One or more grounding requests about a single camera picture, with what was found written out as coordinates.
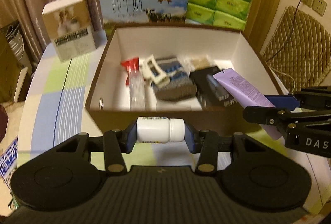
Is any purple cream tube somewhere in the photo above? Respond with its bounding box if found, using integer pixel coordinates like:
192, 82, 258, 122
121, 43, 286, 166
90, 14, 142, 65
212, 67, 284, 141

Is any white pill bottle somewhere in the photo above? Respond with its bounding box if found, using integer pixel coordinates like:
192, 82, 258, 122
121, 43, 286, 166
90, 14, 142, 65
136, 117, 185, 143

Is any black shaver product box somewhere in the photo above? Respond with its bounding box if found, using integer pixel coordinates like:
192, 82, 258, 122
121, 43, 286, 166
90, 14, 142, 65
190, 66, 237, 110

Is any clear plastic floss pack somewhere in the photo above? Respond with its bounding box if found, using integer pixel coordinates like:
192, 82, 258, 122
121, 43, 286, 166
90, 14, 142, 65
128, 70, 146, 111

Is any red candy wrapper packet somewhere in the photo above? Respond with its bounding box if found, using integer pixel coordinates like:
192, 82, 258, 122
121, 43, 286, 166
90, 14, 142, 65
120, 57, 140, 86

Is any white hair claw clip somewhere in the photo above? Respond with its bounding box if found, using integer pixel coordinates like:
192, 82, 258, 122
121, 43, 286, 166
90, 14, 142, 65
141, 55, 170, 88

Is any cotton swabs plastic bag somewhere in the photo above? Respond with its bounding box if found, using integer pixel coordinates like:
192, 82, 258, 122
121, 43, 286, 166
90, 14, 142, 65
178, 55, 215, 73

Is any quilted olive chair cover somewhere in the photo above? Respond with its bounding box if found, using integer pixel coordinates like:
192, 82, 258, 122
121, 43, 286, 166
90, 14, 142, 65
263, 6, 330, 92

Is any plaid tablecloth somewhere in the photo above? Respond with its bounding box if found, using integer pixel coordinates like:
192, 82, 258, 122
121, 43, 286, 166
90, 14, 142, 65
18, 25, 330, 213

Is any brown cardboard storage box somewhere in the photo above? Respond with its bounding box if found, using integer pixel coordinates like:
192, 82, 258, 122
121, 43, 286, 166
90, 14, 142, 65
85, 24, 281, 136

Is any flat milk carton packaging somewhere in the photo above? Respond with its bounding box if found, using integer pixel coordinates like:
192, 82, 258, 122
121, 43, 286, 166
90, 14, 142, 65
0, 136, 18, 186

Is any cardboard boxes stack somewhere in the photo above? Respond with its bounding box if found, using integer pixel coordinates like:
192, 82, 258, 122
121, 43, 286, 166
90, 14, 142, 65
1, 20, 32, 102

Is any white humidifier product box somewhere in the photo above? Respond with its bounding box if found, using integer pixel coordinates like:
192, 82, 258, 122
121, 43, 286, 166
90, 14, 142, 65
42, 0, 96, 62

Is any blue milk carton box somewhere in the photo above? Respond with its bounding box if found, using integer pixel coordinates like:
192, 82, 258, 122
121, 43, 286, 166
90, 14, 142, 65
97, 0, 191, 31

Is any wall power socket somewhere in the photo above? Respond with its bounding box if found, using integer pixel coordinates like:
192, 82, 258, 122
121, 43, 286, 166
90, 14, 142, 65
301, 0, 328, 17

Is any black power cord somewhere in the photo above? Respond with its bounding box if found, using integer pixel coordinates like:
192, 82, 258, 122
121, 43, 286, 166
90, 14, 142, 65
262, 0, 313, 61

